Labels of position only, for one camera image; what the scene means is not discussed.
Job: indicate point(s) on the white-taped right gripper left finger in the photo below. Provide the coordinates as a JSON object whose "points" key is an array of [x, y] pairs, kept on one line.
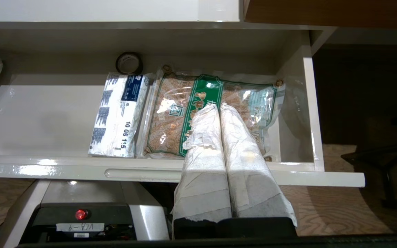
{"points": [[202, 172]]}

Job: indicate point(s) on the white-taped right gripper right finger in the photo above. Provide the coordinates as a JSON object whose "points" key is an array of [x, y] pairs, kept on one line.
{"points": [[250, 172]]}

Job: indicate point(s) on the cereal bag with green label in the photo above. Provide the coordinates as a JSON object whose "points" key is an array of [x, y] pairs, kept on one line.
{"points": [[167, 124]]}

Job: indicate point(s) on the white pack with blue print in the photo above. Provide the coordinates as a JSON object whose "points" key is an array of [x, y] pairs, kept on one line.
{"points": [[115, 120]]}

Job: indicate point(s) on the grey cabinet drawer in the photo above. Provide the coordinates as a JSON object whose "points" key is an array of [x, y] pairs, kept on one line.
{"points": [[47, 120]]}

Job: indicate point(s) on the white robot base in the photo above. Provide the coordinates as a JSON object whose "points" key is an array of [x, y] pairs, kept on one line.
{"points": [[143, 213]]}

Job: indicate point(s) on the black tape roll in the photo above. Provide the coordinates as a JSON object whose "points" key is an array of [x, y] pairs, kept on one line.
{"points": [[118, 65]]}

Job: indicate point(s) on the black chair base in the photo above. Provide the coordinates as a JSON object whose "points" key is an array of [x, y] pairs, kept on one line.
{"points": [[388, 162]]}

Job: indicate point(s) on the brown wooden side cabinet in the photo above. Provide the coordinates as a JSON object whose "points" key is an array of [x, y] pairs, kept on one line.
{"points": [[322, 12]]}

